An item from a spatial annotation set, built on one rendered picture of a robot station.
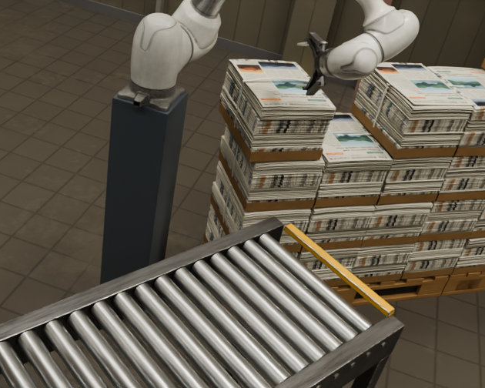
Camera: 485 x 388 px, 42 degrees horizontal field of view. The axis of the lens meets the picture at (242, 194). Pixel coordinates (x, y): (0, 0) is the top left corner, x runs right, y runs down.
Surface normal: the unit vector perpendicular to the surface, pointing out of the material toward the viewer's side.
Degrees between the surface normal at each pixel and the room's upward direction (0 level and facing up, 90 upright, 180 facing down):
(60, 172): 0
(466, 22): 90
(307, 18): 90
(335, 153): 1
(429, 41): 90
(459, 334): 0
